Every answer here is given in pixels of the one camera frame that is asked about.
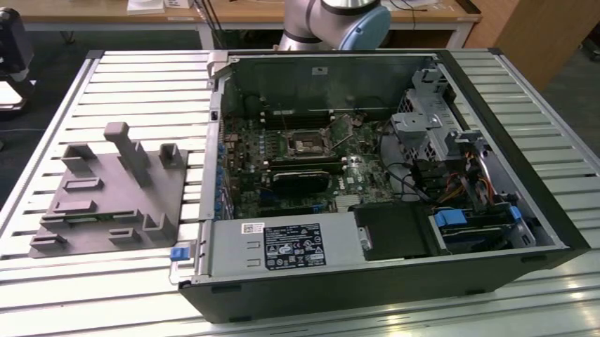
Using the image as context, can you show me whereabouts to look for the metal wire locking lever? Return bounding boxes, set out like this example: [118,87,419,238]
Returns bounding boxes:
[331,130,364,152]

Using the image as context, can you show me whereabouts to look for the CPU socket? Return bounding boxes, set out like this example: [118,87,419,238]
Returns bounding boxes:
[282,128,338,158]

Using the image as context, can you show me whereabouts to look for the black RAM slot bank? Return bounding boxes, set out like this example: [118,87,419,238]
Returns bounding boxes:
[259,110,331,130]
[267,157,343,173]

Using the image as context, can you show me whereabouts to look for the black graphics card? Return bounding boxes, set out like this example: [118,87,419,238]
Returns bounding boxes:
[268,170,332,193]

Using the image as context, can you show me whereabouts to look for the small silver chipset heatsink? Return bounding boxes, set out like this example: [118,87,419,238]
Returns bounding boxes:
[334,194,358,212]

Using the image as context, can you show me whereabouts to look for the green motherboard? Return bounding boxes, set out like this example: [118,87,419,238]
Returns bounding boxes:
[215,112,411,219]

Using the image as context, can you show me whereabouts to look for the silver power supply unit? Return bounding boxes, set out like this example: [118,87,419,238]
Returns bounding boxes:
[189,210,375,284]

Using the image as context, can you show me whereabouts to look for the metal drive cage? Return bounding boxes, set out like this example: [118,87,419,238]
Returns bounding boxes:
[388,68,493,164]

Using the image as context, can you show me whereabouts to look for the hard disk in blue carrier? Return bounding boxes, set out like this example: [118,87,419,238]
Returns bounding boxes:
[433,208,514,254]

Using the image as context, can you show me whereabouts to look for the black open PC case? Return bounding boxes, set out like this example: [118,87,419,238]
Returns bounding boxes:
[177,47,592,324]

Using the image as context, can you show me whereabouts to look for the grey plastic parts rack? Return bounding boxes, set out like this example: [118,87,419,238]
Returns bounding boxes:
[26,121,191,260]

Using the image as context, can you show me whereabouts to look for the green RAM stick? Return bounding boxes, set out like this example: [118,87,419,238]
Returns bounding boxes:
[64,214,116,224]

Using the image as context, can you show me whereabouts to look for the wooden desk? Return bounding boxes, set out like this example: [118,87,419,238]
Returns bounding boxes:
[0,0,483,50]

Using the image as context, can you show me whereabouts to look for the wooden cabinet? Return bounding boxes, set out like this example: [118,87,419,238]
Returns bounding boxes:
[462,0,600,93]

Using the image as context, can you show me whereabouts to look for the pale grey case handle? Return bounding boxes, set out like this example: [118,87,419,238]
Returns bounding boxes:
[205,51,233,77]

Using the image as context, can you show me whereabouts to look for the coloured power wire bundle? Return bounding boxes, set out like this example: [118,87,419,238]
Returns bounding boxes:
[438,150,498,211]

